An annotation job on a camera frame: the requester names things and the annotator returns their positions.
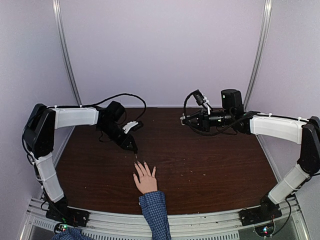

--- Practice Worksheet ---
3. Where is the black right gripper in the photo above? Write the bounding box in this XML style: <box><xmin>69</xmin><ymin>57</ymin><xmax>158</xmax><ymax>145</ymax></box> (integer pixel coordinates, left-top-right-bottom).
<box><xmin>183</xmin><ymin>107</ymin><xmax>234</xmax><ymax>132</ymax></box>

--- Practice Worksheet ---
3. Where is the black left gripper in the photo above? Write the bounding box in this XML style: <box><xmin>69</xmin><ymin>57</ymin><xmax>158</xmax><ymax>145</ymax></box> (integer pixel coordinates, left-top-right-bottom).
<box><xmin>98</xmin><ymin>121</ymin><xmax>138</xmax><ymax>152</ymax></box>

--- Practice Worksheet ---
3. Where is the clear nail polish bottle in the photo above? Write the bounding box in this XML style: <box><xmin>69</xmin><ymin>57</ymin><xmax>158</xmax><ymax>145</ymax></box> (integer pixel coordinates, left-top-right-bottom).
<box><xmin>179</xmin><ymin>114</ymin><xmax>186</xmax><ymax>126</ymax></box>

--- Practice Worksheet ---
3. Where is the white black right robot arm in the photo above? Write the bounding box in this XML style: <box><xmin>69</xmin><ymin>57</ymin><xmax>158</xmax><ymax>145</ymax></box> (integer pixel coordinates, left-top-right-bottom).
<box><xmin>180</xmin><ymin>89</ymin><xmax>320</xmax><ymax>221</ymax></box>

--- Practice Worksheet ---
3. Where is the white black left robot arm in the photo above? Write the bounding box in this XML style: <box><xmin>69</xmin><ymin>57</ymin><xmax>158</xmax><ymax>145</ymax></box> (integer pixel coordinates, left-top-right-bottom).
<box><xmin>21</xmin><ymin>101</ymin><xmax>139</xmax><ymax>203</ymax></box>

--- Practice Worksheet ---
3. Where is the mannequin hand with painted nails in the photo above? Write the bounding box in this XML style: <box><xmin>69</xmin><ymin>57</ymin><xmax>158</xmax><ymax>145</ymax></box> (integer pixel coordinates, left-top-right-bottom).
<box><xmin>133</xmin><ymin>161</ymin><xmax>158</xmax><ymax>195</ymax></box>

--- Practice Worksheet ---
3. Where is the blue checkered shirt sleeve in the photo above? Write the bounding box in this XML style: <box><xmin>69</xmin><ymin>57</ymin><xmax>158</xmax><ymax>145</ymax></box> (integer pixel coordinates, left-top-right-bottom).
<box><xmin>139</xmin><ymin>191</ymin><xmax>172</xmax><ymax>240</ymax></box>

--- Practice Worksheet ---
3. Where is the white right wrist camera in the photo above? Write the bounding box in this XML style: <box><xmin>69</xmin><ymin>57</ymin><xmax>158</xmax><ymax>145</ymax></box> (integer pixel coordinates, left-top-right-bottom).
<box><xmin>192</xmin><ymin>89</ymin><xmax>213</xmax><ymax>115</ymax></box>

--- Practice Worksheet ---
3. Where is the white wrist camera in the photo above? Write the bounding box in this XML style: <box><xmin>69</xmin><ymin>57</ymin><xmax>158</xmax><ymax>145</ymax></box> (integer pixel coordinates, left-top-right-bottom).
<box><xmin>122</xmin><ymin>120</ymin><xmax>144</xmax><ymax>134</ymax></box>
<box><xmin>192</xmin><ymin>89</ymin><xmax>213</xmax><ymax>115</ymax></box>

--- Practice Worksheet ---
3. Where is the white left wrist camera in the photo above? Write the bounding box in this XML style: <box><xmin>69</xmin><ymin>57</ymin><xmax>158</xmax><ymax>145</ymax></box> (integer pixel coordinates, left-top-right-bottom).
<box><xmin>122</xmin><ymin>120</ymin><xmax>144</xmax><ymax>134</ymax></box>

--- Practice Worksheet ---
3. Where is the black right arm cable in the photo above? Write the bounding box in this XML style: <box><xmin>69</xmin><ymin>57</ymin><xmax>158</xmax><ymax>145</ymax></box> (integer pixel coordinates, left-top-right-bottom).
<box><xmin>182</xmin><ymin>92</ymin><xmax>251</xmax><ymax>137</ymax></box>

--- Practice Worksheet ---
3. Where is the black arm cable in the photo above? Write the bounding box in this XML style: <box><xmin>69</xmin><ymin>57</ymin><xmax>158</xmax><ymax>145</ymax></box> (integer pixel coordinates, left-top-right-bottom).
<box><xmin>182</xmin><ymin>92</ymin><xmax>251</xmax><ymax>137</ymax></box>
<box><xmin>79</xmin><ymin>93</ymin><xmax>148</xmax><ymax>126</ymax></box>

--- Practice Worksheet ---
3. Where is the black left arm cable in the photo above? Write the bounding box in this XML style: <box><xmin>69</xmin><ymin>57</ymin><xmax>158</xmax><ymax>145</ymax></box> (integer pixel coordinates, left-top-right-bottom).
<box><xmin>79</xmin><ymin>93</ymin><xmax>148</xmax><ymax>126</ymax></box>

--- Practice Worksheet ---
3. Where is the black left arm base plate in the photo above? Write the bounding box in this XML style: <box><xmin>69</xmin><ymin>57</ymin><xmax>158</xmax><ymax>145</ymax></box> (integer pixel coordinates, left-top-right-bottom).
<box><xmin>45</xmin><ymin>208</ymin><xmax>90</xmax><ymax>227</ymax></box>

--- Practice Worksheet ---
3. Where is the slotted aluminium base rail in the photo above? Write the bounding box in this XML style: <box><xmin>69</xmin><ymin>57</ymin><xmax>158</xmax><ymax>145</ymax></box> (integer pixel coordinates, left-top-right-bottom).
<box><xmin>18</xmin><ymin>197</ymin><xmax>310</xmax><ymax>240</ymax></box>

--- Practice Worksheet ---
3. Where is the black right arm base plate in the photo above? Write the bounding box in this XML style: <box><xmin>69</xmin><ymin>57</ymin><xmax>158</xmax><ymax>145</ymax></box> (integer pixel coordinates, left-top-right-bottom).
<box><xmin>238</xmin><ymin>206</ymin><xmax>282</xmax><ymax>227</ymax></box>

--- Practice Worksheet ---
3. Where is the right aluminium frame post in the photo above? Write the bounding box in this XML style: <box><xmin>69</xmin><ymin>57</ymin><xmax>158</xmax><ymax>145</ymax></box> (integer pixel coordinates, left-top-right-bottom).
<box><xmin>241</xmin><ymin>0</ymin><xmax>273</xmax><ymax>112</ymax></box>

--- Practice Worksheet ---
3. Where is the aluminium frame post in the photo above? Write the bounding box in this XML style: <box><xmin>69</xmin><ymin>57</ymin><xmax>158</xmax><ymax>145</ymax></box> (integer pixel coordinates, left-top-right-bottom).
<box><xmin>51</xmin><ymin>0</ymin><xmax>85</xmax><ymax>112</ymax></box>
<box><xmin>241</xmin><ymin>0</ymin><xmax>273</xmax><ymax>112</ymax></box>

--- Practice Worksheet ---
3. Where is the left aluminium frame post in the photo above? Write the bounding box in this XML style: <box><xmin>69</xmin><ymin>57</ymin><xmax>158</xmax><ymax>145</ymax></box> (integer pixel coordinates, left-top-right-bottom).
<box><xmin>51</xmin><ymin>0</ymin><xmax>85</xmax><ymax>112</ymax></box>

